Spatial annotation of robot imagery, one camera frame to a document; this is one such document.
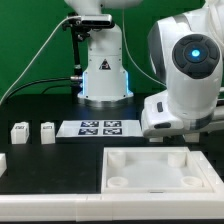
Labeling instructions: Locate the white block left edge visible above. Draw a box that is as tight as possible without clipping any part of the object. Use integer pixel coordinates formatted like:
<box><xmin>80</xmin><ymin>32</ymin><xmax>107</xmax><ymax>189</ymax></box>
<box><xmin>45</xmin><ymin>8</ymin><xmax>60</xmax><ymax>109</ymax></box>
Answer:
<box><xmin>0</xmin><ymin>153</ymin><xmax>7</xmax><ymax>177</ymax></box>

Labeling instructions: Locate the white L-shaped fence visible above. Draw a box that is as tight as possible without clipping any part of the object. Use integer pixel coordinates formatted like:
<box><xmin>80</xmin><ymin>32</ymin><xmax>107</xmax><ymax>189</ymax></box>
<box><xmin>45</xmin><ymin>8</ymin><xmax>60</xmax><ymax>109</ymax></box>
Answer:
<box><xmin>0</xmin><ymin>150</ymin><xmax>224</xmax><ymax>222</ymax></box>

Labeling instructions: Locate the white sheet with markers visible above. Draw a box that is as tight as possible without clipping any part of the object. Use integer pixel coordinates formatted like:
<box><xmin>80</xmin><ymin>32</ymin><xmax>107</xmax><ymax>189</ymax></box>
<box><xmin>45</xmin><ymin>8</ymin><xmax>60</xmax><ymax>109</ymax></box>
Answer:
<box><xmin>56</xmin><ymin>120</ymin><xmax>142</xmax><ymax>138</ymax></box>

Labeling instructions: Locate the black camera on stand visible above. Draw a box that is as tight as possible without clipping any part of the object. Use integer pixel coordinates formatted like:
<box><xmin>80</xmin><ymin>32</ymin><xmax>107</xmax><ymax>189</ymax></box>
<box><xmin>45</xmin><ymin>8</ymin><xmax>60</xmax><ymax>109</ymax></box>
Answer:
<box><xmin>62</xmin><ymin>13</ymin><xmax>115</xmax><ymax>104</ymax></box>

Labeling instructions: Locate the black cable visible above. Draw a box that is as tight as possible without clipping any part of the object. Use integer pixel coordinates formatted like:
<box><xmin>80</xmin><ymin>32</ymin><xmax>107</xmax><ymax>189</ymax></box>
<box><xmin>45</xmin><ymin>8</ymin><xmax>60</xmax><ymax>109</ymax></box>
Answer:
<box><xmin>3</xmin><ymin>77</ymin><xmax>83</xmax><ymax>101</ymax></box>

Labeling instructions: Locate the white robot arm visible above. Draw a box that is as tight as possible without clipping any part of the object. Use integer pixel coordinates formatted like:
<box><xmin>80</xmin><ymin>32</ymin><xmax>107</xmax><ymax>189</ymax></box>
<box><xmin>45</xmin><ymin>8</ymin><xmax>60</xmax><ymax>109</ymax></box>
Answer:
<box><xmin>64</xmin><ymin>0</ymin><xmax>224</xmax><ymax>138</ymax></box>

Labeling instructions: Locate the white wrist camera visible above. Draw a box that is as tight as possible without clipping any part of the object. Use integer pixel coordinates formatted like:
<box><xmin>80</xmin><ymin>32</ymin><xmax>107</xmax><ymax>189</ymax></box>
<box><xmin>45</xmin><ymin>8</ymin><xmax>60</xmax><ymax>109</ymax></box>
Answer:
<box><xmin>141</xmin><ymin>91</ymin><xmax>178</xmax><ymax>138</ymax></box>

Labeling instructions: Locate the white cable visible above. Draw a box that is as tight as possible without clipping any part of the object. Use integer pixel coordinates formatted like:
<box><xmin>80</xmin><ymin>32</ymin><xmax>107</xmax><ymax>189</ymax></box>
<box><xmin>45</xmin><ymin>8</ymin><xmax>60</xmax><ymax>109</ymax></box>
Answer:
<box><xmin>0</xmin><ymin>15</ymin><xmax>82</xmax><ymax>104</ymax></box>

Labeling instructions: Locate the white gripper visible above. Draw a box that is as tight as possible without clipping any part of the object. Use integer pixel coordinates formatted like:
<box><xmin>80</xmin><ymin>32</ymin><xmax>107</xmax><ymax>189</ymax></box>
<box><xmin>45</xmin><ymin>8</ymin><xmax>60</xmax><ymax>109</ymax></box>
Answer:
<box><xmin>174</xmin><ymin>106</ymin><xmax>224</xmax><ymax>135</ymax></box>

